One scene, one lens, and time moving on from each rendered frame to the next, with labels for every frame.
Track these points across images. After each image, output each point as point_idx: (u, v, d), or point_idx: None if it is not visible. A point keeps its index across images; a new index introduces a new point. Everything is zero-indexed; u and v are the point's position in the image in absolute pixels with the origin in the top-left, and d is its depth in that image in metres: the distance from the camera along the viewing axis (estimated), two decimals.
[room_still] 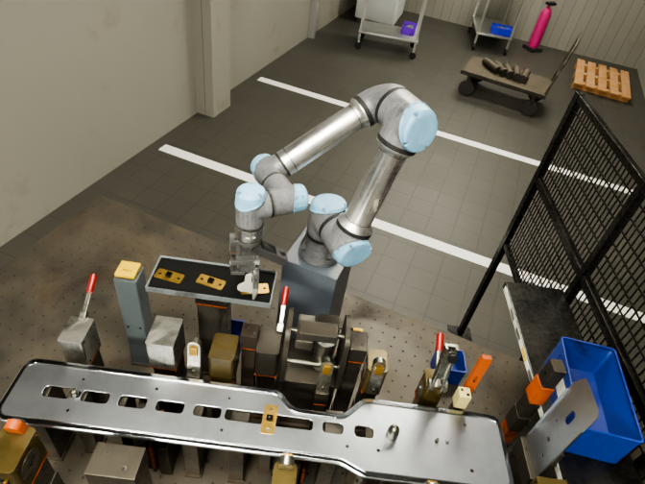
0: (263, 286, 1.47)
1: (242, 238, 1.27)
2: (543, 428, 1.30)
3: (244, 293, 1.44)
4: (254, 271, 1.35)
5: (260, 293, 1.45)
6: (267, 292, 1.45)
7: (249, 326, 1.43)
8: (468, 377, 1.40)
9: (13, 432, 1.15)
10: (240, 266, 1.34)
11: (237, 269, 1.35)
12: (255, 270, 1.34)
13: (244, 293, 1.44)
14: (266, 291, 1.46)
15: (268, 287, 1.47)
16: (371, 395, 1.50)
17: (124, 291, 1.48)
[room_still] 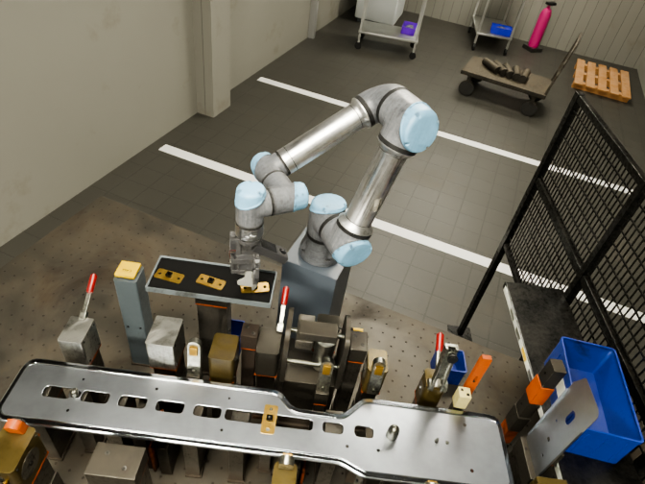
0: (263, 285, 1.46)
1: (242, 236, 1.27)
2: (543, 428, 1.30)
3: (245, 291, 1.44)
4: (254, 271, 1.35)
5: (260, 292, 1.45)
6: (267, 290, 1.45)
7: (249, 326, 1.43)
8: (468, 377, 1.40)
9: (13, 432, 1.15)
10: (240, 265, 1.34)
11: (237, 268, 1.34)
12: (255, 271, 1.35)
13: (244, 291, 1.44)
14: (266, 290, 1.45)
15: (268, 285, 1.46)
16: (371, 395, 1.50)
17: (124, 291, 1.48)
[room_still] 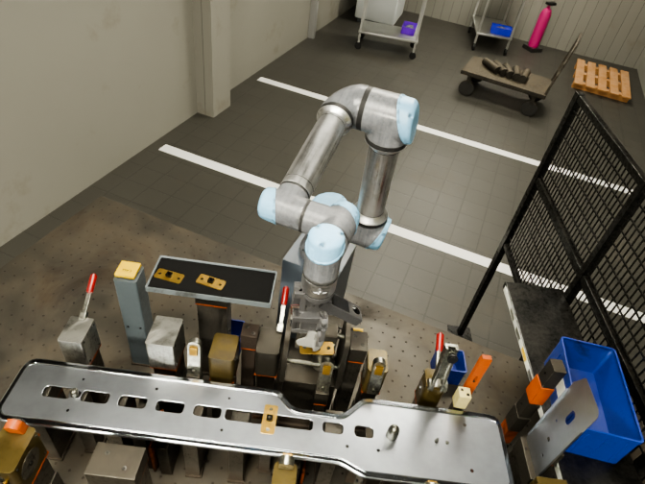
0: (327, 346, 1.20)
1: (309, 292, 1.01)
2: (543, 428, 1.30)
3: (304, 352, 1.17)
4: (320, 332, 1.09)
5: (323, 354, 1.18)
6: (331, 353, 1.18)
7: (249, 326, 1.43)
8: (468, 377, 1.40)
9: (13, 432, 1.15)
10: (303, 323, 1.08)
11: (298, 326, 1.08)
12: (321, 332, 1.08)
13: (303, 351, 1.17)
14: (330, 352, 1.18)
15: (333, 347, 1.20)
16: (371, 395, 1.50)
17: (124, 291, 1.48)
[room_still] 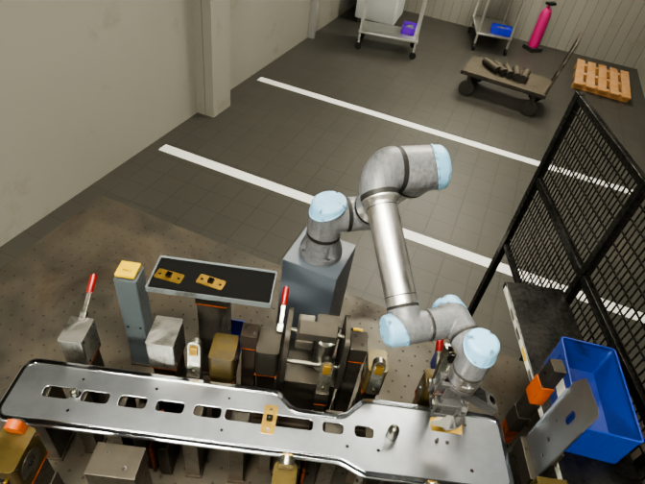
0: None
1: (458, 386, 1.10)
2: (543, 428, 1.30)
3: (435, 429, 1.27)
4: (458, 419, 1.18)
5: (452, 433, 1.27)
6: (460, 433, 1.27)
7: (249, 326, 1.43)
8: None
9: (13, 432, 1.15)
10: (443, 409, 1.17)
11: (439, 410, 1.18)
12: (460, 419, 1.17)
13: (435, 429, 1.27)
14: (459, 432, 1.27)
15: (461, 426, 1.28)
16: (371, 395, 1.50)
17: (124, 291, 1.48)
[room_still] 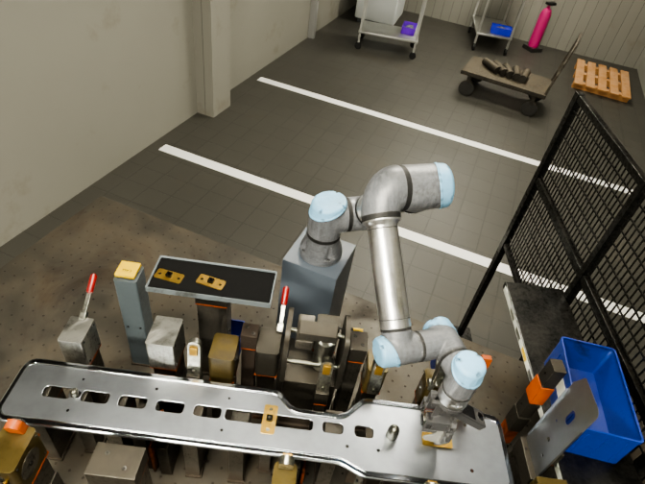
0: None
1: (447, 404, 1.16)
2: (543, 428, 1.30)
3: (426, 444, 1.32)
4: (447, 434, 1.23)
5: (443, 447, 1.32)
6: (450, 447, 1.33)
7: (249, 326, 1.43)
8: None
9: (13, 432, 1.15)
10: (434, 425, 1.23)
11: (430, 426, 1.24)
12: (449, 435, 1.23)
13: (426, 444, 1.32)
14: (449, 447, 1.33)
15: (451, 441, 1.34)
16: (371, 395, 1.50)
17: (124, 291, 1.48)
